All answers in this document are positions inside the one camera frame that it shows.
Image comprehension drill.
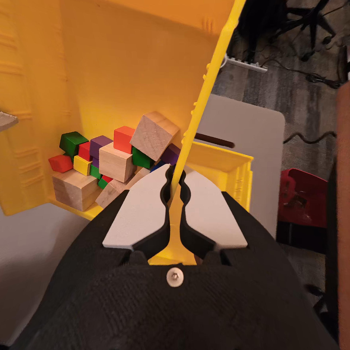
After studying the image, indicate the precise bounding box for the red plastic container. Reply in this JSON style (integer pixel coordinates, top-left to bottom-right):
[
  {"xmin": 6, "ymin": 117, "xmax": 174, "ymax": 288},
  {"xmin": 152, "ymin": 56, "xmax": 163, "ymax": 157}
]
[{"xmin": 277, "ymin": 168, "xmax": 328, "ymax": 229}]

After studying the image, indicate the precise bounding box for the pile of wooden cubes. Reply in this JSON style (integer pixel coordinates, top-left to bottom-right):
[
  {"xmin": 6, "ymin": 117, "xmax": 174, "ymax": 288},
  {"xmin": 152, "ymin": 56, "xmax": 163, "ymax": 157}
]
[{"xmin": 49, "ymin": 111, "xmax": 182, "ymax": 211}]

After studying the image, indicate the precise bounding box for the white power strip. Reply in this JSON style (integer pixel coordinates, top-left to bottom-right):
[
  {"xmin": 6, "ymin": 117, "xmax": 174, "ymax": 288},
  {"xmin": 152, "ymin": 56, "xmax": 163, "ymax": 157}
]
[{"xmin": 224, "ymin": 53, "xmax": 268, "ymax": 73}]

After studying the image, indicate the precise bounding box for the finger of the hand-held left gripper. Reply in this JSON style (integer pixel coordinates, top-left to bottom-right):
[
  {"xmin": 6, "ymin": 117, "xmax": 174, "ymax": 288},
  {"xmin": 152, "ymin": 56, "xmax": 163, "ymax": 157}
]
[{"xmin": 0, "ymin": 112, "xmax": 19, "ymax": 132}]

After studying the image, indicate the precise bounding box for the black wavy cable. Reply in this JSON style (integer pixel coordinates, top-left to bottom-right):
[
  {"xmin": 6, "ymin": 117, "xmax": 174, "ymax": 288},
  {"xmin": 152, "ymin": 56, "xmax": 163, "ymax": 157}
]
[{"xmin": 283, "ymin": 131, "xmax": 337, "ymax": 144}]

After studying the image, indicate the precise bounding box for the yellow plastic box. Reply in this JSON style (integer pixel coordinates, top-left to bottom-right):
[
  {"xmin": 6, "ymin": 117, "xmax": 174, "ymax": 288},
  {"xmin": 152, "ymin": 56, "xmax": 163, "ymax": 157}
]
[
  {"xmin": 189, "ymin": 141, "xmax": 254, "ymax": 214},
  {"xmin": 0, "ymin": 0, "xmax": 246, "ymax": 267}
]

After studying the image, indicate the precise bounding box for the black cable with adapter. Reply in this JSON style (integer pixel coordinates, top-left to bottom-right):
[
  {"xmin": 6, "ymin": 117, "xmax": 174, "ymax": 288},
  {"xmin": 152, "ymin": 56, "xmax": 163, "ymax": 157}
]
[{"xmin": 268, "ymin": 59, "xmax": 339, "ymax": 88}]

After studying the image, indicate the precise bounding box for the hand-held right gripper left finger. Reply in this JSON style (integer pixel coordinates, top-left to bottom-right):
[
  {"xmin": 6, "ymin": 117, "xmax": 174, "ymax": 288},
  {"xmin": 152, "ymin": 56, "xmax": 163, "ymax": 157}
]
[{"xmin": 102, "ymin": 164, "xmax": 175, "ymax": 260}]

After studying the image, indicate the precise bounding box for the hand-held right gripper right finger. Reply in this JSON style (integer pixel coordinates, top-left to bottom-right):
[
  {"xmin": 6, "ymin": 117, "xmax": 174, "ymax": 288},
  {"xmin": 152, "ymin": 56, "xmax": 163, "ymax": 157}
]
[{"xmin": 179, "ymin": 166, "xmax": 249, "ymax": 260}]

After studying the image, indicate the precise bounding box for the black office chair base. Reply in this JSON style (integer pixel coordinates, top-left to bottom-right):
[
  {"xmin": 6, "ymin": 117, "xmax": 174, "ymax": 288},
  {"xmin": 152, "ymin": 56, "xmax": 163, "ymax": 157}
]
[{"xmin": 241, "ymin": 0, "xmax": 337, "ymax": 61}]

